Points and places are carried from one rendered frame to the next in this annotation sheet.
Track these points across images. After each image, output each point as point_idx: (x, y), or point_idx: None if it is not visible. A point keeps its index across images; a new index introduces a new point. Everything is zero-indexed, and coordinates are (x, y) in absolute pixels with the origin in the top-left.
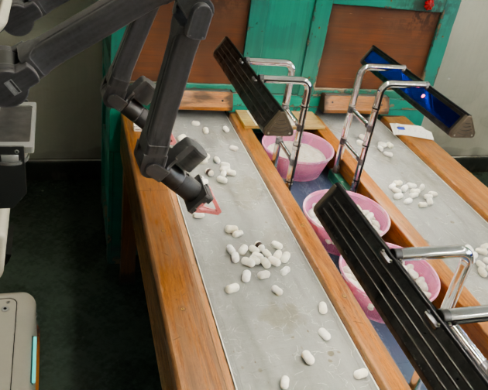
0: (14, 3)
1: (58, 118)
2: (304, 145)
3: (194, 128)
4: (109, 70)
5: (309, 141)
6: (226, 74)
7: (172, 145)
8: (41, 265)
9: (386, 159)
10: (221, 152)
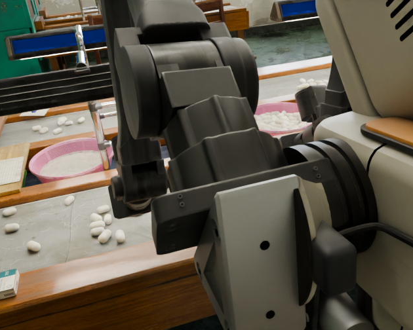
0: (231, 38)
1: None
2: (49, 164)
3: None
4: (135, 144)
5: (48, 158)
6: (71, 101)
7: (51, 256)
8: None
9: (88, 122)
10: (74, 211)
